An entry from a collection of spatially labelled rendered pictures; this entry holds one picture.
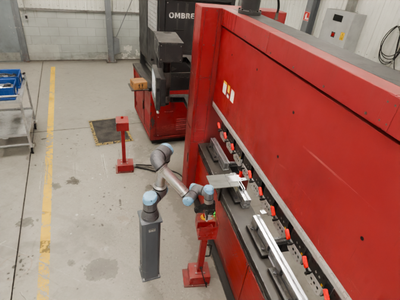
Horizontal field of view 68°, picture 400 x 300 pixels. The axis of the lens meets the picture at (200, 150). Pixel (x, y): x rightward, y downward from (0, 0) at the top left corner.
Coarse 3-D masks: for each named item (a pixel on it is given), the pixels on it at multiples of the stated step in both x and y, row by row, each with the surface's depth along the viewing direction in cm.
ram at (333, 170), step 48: (240, 48) 240; (240, 96) 245; (288, 96) 177; (288, 144) 180; (336, 144) 140; (384, 144) 115; (288, 192) 183; (336, 192) 142; (384, 192) 116; (336, 240) 144; (384, 240) 117; (336, 288) 145; (384, 288) 118
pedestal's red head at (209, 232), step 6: (198, 216) 257; (216, 216) 251; (198, 222) 252; (204, 222) 253; (210, 222) 254; (198, 228) 256; (204, 228) 243; (210, 228) 245; (216, 228) 246; (198, 234) 250; (204, 234) 247; (210, 234) 249; (216, 234) 250
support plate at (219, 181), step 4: (208, 176) 270; (212, 176) 271; (216, 176) 271; (220, 176) 272; (224, 176) 273; (208, 180) 265; (212, 180) 266; (216, 180) 266; (220, 180) 267; (224, 180) 267; (212, 184) 261; (216, 184) 262; (220, 184) 262; (224, 184) 263; (228, 184) 264; (232, 184) 264; (236, 184) 265; (216, 188) 258
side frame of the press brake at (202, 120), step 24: (216, 24) 275; (192, 48) 304; (216, 48) 287; (192, 72) 312; (216, 72) 301; (192, 96) 317; (192, 120) 324; (216, 120) 332; (192, 144) 341; (192, 168) 360
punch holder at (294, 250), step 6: (294, 234) 179; (294, 240) 179; (300, 240) 173; (288, 246) 186; (294, 246) 179; (300, 246) 174; (306, 246) 168; (294, 252) 179; (300, 252) 174; (306, 252) 170; (294, 258) 180; (300, 258) 174
